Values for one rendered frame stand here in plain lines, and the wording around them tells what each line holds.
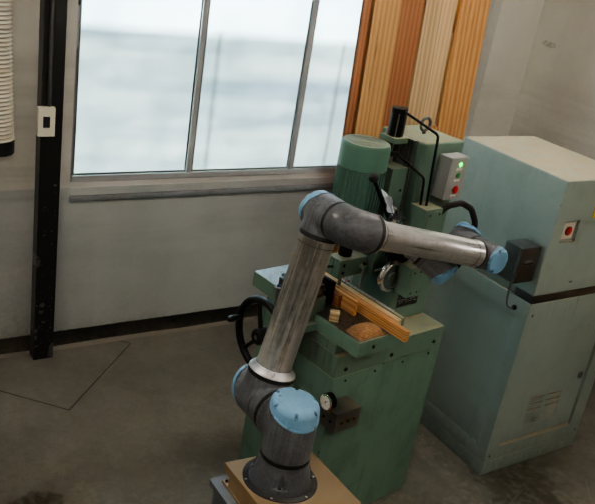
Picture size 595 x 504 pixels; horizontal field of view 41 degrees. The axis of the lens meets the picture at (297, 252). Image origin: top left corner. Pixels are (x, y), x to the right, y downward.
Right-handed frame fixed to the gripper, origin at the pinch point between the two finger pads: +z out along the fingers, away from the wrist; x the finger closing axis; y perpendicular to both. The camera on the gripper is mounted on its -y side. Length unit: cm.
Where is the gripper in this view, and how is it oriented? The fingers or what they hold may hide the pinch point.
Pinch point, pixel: (365, 205)
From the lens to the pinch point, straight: 268.5
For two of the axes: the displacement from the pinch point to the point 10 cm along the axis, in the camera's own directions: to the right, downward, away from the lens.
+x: -6.7, 7.1, -2.1
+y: 0.9, -1.9, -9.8
